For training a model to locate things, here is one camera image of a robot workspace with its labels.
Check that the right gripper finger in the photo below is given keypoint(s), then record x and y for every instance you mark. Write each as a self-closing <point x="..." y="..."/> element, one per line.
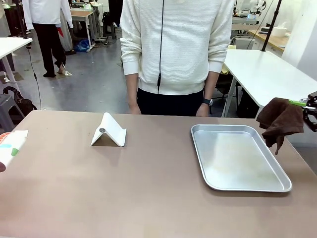
<point x="297" y="102"/>
<point x="310" y="119"/>

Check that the brown cloth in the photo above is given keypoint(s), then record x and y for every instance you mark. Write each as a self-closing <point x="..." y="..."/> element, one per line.
<point x="282" y="119"/>

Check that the white paper scrap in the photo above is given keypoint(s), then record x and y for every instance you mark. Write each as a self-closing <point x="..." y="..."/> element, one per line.
<point x="21" y="134"/>

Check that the green paper scrap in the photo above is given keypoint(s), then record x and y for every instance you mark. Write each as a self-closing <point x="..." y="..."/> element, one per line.
<point x="15" y="151"/>

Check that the blue paper scrap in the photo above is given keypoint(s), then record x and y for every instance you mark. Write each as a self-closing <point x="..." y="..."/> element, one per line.
<point x="5" y="145"/>

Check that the person's right forearm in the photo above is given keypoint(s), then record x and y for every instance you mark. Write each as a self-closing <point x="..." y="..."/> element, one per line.
<point x="131" y="89"/>

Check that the person's left forearm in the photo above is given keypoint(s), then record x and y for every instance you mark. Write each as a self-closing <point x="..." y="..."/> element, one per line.
<point x="210" y="85"/>

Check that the person's left hand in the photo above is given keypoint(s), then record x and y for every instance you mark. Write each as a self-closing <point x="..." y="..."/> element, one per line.
<point x="202" y="111"/>

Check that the person's right hand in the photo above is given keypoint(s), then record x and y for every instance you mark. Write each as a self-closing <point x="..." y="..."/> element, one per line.
<point x="135" y="108"/>

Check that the wooden top workbench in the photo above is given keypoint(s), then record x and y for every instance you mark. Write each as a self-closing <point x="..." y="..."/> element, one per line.
<point x="270" y="38"/>

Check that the silver metal tray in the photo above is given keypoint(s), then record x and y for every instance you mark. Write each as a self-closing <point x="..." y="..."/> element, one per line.
<point x="237" y="161"/>

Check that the black tripod pole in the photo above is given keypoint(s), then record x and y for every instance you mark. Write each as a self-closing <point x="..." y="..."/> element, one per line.
<point x="272" y="22"/>

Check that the yellow bag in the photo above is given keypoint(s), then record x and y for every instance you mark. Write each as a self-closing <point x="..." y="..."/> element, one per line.
<point x="229" y="48"/>

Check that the black wrist watch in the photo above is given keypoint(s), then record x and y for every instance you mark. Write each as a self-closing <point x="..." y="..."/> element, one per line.
<point x="208" y="101"/>

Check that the background robot workstation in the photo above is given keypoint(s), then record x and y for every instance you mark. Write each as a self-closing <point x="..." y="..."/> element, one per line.
<point x="250" y="12"/>

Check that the person in white sweater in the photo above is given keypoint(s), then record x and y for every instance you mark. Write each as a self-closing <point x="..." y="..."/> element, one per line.
<point x="178" y="44"/>

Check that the white folding stand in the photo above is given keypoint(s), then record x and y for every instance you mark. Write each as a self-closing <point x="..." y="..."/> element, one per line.
<point x="111" y="131"/>

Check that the black stool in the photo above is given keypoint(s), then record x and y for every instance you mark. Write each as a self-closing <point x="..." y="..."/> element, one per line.
<point x="109" y="24"/>

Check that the blue plastic bag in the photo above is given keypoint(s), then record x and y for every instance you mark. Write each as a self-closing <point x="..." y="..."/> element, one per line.
<point x="82" y="46"/>

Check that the wooden top desk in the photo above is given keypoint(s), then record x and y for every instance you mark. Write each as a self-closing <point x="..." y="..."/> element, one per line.
<point x="84" y="16"/>

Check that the background person white shirt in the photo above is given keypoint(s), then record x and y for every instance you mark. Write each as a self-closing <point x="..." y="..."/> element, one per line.
<point x="47" y="24"/>

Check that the black backpack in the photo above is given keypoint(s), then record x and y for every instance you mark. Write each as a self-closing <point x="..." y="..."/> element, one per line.
<point x="22" y="102"/>

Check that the black stand pole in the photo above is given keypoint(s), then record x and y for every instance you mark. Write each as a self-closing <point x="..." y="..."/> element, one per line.
<point x="21" y="19"/>

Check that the grey plastic stool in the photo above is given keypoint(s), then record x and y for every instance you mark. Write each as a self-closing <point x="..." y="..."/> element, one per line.
<point x="8" y="111"/>

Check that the small white table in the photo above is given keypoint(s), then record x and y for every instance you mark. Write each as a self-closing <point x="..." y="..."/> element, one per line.
<point x="12" y="45"/>

